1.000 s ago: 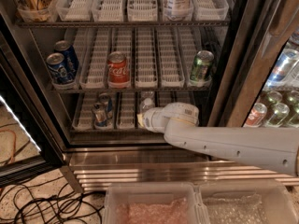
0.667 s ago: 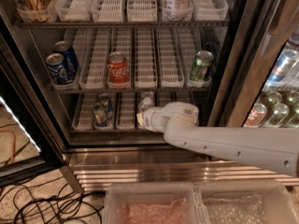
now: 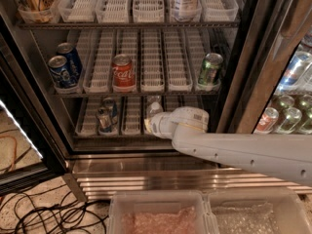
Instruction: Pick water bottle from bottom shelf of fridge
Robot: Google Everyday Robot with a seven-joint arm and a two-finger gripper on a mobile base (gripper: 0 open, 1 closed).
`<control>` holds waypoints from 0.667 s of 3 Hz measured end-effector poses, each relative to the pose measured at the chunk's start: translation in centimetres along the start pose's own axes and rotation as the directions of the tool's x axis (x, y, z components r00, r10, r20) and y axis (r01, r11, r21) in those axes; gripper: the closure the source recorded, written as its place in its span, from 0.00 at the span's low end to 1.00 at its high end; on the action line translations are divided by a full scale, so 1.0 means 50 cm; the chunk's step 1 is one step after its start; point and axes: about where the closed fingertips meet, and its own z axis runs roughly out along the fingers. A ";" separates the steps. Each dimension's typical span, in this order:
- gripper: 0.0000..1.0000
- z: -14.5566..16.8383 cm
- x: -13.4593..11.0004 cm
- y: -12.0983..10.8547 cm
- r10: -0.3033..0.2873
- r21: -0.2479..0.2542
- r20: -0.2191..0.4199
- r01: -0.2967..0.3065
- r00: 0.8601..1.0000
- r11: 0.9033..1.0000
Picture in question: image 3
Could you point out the white labelled bottle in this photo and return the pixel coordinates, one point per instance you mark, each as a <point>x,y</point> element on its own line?
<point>184,10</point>

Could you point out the rear clear water bottle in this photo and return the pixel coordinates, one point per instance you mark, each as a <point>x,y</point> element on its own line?
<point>151,99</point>

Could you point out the blue silver can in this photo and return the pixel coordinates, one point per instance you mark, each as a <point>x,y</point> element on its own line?
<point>110,103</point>
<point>104,120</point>

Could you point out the open fridge cabinet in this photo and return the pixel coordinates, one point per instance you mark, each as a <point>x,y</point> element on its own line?
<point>62,124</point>

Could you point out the rear blue silver can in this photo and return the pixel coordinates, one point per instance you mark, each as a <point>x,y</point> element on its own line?
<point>110,103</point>

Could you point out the red Coca-Cola can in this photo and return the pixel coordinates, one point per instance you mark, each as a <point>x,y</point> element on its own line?
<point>124,78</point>

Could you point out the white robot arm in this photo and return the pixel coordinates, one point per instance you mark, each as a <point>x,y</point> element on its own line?
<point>287,157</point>

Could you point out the green can behind glass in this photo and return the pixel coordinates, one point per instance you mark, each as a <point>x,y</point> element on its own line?
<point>288,119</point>
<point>305,106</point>

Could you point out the Red Bull can behind glass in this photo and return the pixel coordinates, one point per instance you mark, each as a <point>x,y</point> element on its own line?
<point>298,65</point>

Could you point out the blue pepsi can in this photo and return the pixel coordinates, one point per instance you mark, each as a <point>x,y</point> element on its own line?
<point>60,72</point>
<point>69,51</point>

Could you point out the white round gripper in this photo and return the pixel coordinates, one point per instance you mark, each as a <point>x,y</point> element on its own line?
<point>158,125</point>

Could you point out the front blue silver can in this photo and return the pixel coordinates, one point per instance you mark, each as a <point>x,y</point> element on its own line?
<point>104,120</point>

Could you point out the left clear plastic bin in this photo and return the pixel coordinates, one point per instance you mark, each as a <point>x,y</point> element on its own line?
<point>161,212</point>

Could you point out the green soda can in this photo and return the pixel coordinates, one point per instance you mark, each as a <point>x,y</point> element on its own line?
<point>209,73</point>

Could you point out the clear plastic water bottle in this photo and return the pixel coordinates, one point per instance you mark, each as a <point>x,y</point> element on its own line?
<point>153,109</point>

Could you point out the front blue Pepsi can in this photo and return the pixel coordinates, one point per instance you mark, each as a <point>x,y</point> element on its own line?
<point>60,72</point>

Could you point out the rear blue Pepsi can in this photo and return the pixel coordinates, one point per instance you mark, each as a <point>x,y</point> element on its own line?
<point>69,51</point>

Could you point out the fridge glass door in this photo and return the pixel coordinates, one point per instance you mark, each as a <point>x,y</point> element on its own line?
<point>263,47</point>

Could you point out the right clear plastic bin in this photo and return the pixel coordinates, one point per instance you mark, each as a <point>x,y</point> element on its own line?
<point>259,211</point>

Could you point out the clear plastic bin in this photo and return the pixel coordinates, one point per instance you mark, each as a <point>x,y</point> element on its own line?
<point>161,212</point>
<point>259,211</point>

